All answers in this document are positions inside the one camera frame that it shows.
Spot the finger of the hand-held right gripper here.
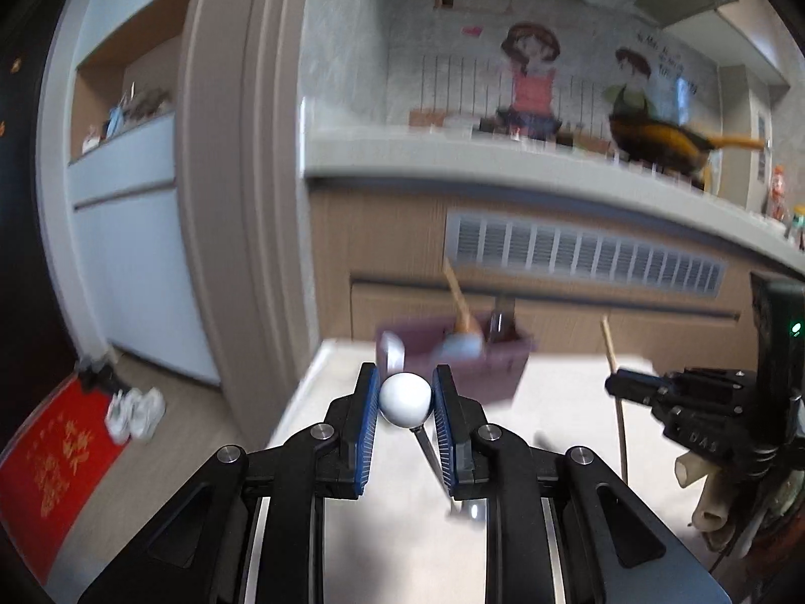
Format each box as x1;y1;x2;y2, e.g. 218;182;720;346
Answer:
605;368;669;406

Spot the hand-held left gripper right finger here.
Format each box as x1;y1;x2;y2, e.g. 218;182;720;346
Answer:
431;363;734;604

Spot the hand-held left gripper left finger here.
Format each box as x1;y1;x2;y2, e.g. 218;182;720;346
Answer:
78;361;384;604

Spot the grey spatula with metal handle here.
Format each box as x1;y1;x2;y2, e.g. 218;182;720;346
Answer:
411;424;455;512

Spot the wooden chopstick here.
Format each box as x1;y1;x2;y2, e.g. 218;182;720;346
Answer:
601;317;628;487

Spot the white plastic spoon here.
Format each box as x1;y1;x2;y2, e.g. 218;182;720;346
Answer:
379;372;434;429

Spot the purple plastic utensil container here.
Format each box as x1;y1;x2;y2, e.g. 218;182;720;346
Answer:
376;316;537;405

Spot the blue plastic rice paddle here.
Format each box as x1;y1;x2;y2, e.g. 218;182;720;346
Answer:
439;332;487;361

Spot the brown translucent spoon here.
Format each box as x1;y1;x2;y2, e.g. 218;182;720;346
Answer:
489;310;518;346

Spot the orange wooden spoon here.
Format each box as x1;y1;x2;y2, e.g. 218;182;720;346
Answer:
442;257;482;336

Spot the white tablecloth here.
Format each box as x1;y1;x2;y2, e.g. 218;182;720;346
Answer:
267;338;699;604

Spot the beige tubing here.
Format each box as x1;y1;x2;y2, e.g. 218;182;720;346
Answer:
674;451;740;537

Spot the long grey vent grille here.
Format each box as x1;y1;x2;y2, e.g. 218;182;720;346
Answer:
444;210;727;300

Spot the orange figurine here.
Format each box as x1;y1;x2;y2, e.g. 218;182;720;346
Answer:
766;164;791;222

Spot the white sneaker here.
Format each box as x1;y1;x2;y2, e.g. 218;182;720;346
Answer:
129;386;166;440
106;390;143;442

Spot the speckled stone countertop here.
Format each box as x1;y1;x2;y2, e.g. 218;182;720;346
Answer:
302;97;805;279

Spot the pair of black shoes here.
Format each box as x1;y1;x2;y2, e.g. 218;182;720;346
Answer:
75;354;119;392

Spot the pale blue cabinet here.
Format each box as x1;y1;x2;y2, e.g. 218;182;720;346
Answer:
68;110;222;388

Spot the red doormat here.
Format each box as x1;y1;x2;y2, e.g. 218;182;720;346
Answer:
0;374;131;587

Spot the pile of small household items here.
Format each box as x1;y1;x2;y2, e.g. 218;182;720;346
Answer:
80;82;174;155

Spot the black door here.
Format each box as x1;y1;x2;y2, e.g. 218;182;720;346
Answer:
0;0;86;450

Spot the narrow wall vent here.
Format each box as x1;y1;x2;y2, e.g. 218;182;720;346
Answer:
757;112;771;182

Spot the cartoon wall mural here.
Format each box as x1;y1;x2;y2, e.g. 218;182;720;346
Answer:
377;0;776;191

